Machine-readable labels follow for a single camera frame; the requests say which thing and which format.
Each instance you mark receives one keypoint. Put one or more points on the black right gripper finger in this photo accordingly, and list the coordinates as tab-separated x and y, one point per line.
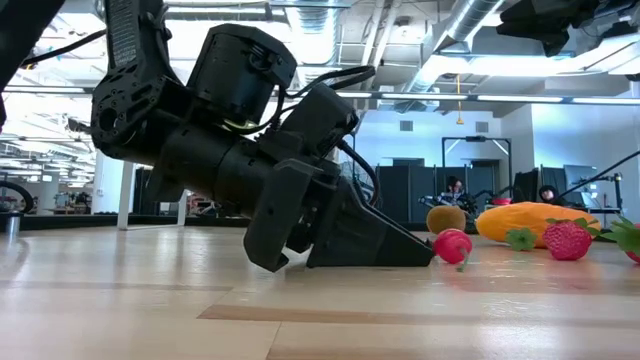
556	45
540	17

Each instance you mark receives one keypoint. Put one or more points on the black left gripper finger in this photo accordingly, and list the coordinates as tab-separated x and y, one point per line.
370	245

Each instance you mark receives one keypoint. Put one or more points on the brown kiwi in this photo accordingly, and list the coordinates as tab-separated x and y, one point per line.
445	219

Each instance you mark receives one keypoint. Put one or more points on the red cherry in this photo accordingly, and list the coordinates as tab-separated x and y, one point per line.
451	245

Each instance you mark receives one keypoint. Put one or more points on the orange yellow mango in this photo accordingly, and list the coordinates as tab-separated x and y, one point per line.
515	220

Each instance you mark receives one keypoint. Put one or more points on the red strawberry with green leaves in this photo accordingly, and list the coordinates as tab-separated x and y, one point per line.
625	235
566	241

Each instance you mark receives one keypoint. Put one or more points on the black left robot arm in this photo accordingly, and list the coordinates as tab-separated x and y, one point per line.
135	100

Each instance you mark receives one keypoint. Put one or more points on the black partition panel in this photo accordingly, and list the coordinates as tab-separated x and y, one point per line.
400	190

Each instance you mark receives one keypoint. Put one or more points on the long ceiling light strip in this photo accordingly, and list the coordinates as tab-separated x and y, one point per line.
500	98

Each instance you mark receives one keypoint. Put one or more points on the person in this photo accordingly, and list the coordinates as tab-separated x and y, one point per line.
548	194
454	186

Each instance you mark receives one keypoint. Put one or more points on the computer monitor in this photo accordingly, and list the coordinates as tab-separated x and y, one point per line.
580	177

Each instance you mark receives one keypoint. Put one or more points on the small red container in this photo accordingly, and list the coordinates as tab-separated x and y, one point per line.
501	201

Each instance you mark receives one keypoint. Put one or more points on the black cabinet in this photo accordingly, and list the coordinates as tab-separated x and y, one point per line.
142	192

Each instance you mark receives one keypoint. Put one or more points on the white perforated shelf riser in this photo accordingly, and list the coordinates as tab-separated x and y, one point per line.
126	195

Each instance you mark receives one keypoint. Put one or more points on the silver ventilation duct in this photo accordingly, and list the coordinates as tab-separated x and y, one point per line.
315	20
470	20

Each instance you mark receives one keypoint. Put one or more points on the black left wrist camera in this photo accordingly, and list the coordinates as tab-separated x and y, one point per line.
320	120

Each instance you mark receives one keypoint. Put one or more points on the grey wall vent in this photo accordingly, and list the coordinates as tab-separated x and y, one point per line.
406	125
481	127

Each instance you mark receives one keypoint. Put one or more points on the black workstation frame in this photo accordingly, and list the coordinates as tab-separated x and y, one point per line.
475	139

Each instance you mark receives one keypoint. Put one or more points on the black aluminium table frame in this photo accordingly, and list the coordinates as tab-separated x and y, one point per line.
75	221

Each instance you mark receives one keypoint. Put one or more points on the silver metal post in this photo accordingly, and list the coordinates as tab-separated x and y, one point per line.
12	225

